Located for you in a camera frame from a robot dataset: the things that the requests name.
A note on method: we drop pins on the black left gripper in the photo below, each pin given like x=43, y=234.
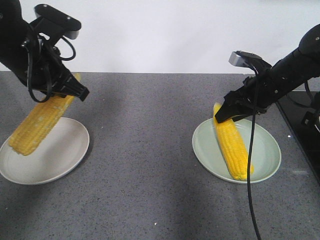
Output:
x=65, y=85

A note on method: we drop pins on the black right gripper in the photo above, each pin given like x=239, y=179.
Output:
x=253, y=98

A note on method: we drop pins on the yellow corn cob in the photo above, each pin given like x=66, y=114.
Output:
x=232, y=147

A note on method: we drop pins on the pale worn corn cob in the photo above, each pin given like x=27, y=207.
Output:
x=37, y=125

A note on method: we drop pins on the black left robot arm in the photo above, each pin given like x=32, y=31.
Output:
x=13, y=29

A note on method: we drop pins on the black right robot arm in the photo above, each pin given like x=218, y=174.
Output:
x=297, y=67

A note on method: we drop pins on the light green round plate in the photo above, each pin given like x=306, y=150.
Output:
x=266, y=154

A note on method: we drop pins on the white round plate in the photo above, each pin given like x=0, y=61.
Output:
x=57, y=155

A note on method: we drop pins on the black induction cooktop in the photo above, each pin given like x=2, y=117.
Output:
x=307, y=137

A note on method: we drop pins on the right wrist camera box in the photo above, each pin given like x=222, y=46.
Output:
x=247, y=60

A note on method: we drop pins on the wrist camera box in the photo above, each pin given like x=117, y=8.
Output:
x=247, y=60
x=54, y=23

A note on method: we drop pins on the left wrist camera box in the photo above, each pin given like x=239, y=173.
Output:
x=54, y=23

